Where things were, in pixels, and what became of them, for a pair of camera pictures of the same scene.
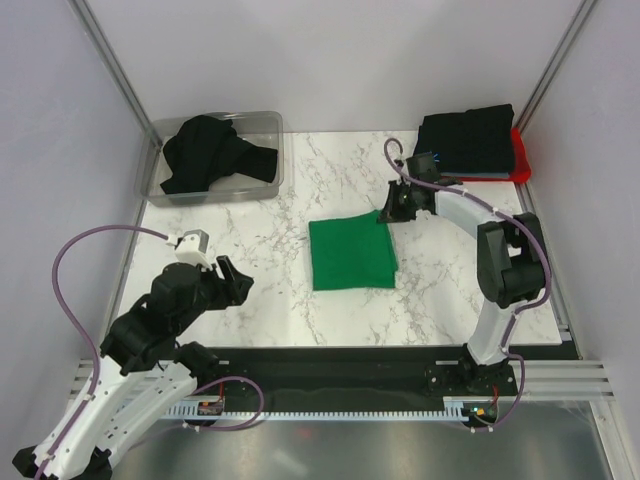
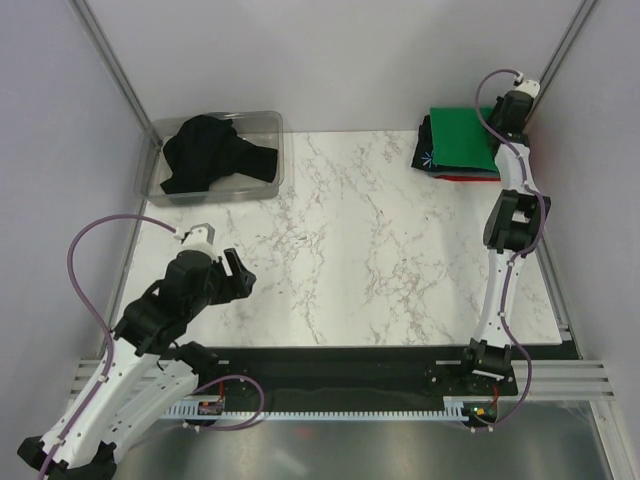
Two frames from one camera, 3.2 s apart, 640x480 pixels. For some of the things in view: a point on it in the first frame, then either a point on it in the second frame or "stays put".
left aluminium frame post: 103,45 stays put
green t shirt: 355,252 → 460,138
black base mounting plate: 365,376 stays put
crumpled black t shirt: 204,149 stays put
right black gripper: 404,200 → 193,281
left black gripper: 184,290 → 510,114
